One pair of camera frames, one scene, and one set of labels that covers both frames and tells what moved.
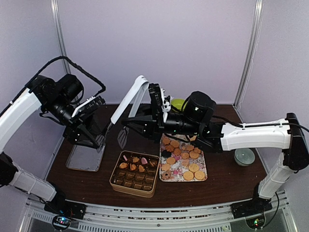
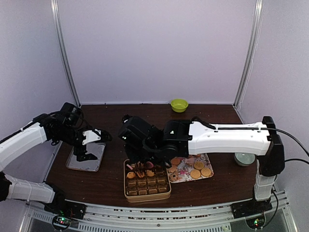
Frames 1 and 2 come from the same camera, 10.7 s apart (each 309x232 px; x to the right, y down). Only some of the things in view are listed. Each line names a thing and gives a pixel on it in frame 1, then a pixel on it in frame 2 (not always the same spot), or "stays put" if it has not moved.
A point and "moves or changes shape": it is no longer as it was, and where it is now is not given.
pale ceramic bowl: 244,156 stays put
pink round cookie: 144,161 moves or changes shape
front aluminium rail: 105,219 stays put
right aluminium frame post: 258,12 stays put
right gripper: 152,129 to 132,155
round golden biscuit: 199,175 to 205,171
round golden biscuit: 188,175 to 195,174
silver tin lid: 85,157 stays put
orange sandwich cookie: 133,166 to 140,174
